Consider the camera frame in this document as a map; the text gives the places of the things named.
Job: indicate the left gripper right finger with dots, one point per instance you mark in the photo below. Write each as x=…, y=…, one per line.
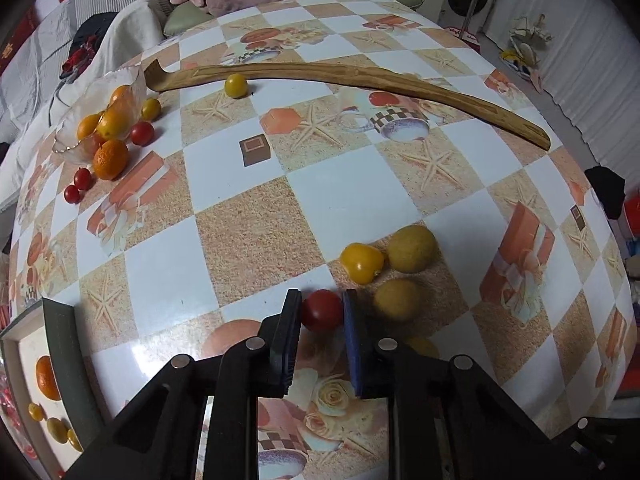
x=447, y=419

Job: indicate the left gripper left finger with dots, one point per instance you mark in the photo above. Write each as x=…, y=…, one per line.
x=206, y=407

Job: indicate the large orange mandarin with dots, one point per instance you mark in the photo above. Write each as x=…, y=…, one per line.
x=45, y=379

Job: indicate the brownish green round fruit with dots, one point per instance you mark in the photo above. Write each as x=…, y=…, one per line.
x=412, y=249

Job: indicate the white shallow tray box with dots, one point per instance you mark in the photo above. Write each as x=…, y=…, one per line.
x=47, y=403

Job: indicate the yellow heart-shaped tomato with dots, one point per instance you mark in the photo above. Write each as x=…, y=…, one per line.
x=362, y=262

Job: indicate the red cherry tomato pair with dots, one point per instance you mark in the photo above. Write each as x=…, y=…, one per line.
x=82, y=182

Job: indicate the small orange mandarin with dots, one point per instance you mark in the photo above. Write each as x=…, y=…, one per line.
x=110, y=160

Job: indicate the clear glass fruit bowl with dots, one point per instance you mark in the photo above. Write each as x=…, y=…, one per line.
x=107, y=110

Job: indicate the long wooden back scratcher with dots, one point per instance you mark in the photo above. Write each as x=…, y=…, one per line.
x=373, y=78

